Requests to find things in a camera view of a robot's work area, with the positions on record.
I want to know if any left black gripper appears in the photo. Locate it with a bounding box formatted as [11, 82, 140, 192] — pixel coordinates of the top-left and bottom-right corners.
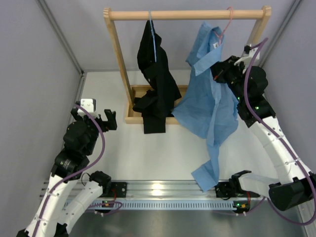
[72, 108, 117, 155]

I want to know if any wooden clothes rack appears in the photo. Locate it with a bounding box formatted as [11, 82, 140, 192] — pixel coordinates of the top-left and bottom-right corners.
[103, 5, 272, 124]

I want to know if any blue wire hanger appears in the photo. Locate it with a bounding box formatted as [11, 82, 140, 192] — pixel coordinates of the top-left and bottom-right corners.
[148, 10, 157, 63]

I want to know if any black shirt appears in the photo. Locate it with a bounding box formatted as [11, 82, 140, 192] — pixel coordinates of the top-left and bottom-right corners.
[133, 20, 181, 134]

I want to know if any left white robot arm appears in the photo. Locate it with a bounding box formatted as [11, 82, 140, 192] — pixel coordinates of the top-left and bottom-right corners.
[17, 105, 117, 237]

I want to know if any slotted cable duct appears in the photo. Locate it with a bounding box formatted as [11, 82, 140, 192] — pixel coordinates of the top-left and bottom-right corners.
[87, 199, 249, 211]

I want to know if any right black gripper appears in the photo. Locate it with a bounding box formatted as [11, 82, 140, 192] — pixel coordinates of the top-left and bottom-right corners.
[209, 56, 247, 103]

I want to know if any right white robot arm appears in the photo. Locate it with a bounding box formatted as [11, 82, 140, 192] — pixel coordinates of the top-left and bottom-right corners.
[211, 56, 316, 211]

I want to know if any pink wire hanger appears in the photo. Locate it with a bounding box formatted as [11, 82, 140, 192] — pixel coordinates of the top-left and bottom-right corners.
[214, 6, 234, 45]

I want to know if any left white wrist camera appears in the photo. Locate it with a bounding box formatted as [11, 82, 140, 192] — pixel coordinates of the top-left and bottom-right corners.
[73, 98, 101, 120]

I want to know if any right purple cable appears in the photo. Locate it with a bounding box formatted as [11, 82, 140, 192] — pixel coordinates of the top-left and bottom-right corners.
[212, 37, 316, 227]

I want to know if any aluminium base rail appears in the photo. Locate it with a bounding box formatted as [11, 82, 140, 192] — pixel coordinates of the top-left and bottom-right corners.
[39, 179, 309, 198]

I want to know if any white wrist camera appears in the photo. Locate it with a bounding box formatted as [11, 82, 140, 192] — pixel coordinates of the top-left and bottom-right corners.
[73, 98, 101, 120]
[234, 44, 259, 74]

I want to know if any light blue shirt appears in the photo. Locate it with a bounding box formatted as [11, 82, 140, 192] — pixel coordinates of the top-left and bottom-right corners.
[172, 22, 238, 192]

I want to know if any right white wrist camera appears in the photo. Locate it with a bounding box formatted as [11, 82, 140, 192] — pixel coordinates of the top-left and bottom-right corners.
[234, 44, 259, 74]

